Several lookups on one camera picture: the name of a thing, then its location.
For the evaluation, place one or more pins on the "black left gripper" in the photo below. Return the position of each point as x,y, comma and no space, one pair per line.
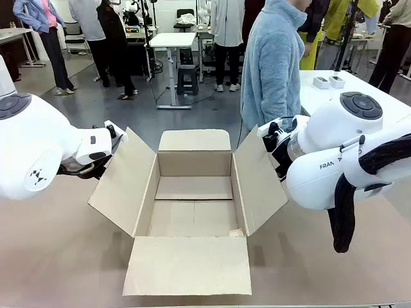
101,167

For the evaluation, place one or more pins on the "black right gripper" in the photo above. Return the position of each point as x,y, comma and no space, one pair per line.
276,150

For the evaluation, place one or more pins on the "brown cardboard box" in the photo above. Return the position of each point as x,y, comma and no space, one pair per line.
192,269

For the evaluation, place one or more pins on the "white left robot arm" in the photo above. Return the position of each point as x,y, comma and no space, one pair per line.
32,144

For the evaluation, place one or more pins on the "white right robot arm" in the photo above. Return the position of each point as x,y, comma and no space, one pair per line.
321,144

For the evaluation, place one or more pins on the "large white table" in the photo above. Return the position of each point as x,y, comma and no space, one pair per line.
321,96

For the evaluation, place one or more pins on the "small white box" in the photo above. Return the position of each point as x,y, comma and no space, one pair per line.
337,81
321,82

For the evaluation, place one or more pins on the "person in blue fleece jacket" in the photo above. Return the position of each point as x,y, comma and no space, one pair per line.
273,64

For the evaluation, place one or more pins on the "black plastic stool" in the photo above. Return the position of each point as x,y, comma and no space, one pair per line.
187,80

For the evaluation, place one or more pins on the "black stand pole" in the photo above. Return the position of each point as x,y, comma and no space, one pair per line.
345,48

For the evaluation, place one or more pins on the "black tripod pole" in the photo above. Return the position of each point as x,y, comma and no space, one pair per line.
148,48

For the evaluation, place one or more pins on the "person in black apron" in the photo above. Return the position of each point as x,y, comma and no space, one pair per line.
114,32

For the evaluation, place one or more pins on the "black mesh chair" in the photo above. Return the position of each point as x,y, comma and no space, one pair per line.
75,32

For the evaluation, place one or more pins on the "person in white jacket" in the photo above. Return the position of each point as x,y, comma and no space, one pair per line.
226,22

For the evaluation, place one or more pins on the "white standing desk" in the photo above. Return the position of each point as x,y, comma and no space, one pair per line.
173,40

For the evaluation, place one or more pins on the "person in yellow jacket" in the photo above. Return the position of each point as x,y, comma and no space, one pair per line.
337,16

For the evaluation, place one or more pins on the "person in white shirt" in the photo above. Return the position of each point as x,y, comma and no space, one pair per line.
85,19

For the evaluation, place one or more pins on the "person in blue shirt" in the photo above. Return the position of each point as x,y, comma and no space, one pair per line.
48,19

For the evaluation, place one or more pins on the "grey side table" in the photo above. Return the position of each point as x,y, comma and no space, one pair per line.
16,33

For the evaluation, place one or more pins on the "person in beige top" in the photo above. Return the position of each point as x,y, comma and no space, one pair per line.
395,41

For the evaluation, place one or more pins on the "black office chair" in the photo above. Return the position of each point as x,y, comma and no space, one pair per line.
184,17

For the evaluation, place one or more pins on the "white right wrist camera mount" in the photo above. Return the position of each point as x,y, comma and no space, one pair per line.
266,127

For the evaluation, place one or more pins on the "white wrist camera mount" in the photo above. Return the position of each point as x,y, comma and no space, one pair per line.
120,134
266,127

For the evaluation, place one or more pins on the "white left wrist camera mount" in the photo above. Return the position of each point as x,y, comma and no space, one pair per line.
120,134

